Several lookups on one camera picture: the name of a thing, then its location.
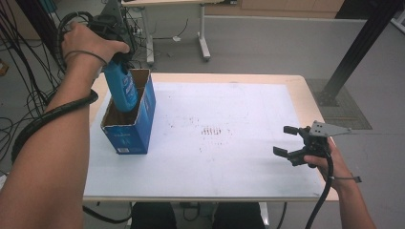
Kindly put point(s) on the blue plastic bottle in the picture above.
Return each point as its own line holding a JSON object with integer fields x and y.
{"x": 122, "y": 89}

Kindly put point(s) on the person's black pants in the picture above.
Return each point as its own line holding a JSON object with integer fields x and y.
{"x": 153, "y": 218}

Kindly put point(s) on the blue cardboard box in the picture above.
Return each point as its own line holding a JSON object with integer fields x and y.
{"x": 133, "y": 133}

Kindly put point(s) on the person's right hand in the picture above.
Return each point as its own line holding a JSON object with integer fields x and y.
{"x": 336, "y": 168}

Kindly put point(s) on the person's left hand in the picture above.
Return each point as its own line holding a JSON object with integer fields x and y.
{"x": 86, "y": 44}

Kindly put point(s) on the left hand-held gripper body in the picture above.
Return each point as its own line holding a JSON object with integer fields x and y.
{"x": 116, "y": 30}

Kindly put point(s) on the white desk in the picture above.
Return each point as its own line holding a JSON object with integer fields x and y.
{"x": 203, "y": 41}

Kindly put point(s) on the black metal post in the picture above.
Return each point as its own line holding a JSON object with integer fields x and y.
{"x": 359, "y": 44}

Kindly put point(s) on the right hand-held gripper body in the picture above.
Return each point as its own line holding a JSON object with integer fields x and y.
{"x": 316, "y": 143}

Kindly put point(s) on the wooden cabinet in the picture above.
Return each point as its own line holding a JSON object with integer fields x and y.
{"x": 280, "y": 8}

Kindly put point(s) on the white power adapter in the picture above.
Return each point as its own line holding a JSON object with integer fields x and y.
{"x": 176, "y": 38}

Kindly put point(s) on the black wrist band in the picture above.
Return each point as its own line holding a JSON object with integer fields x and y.
{"x": 92, "y": 54}

